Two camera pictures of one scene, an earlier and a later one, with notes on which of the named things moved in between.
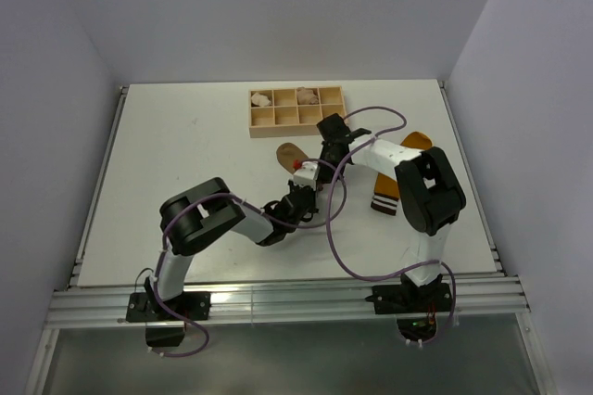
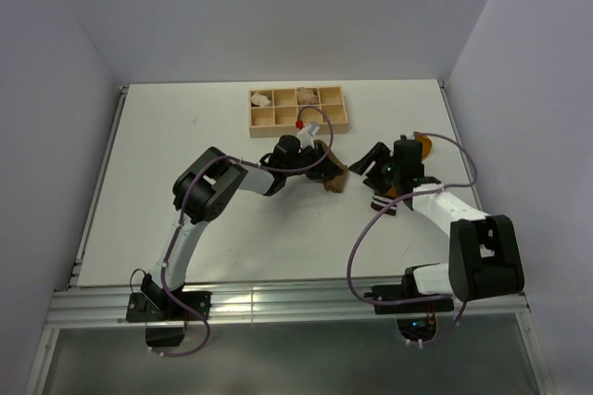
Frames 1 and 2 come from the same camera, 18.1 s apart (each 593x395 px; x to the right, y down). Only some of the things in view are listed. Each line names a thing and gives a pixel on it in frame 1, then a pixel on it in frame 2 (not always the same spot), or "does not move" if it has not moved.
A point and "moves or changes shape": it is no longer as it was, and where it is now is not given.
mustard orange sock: [386, 189] does not move
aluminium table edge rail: [122, 97] does not move
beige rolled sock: [306, 96] does not move
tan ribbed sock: [286, 153] moves or changes shape
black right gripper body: [326, 172] to [384, 173]
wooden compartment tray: [292, 111] does not move
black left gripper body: [313, 207] to [308, 156]
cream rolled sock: [260, 99] does not move
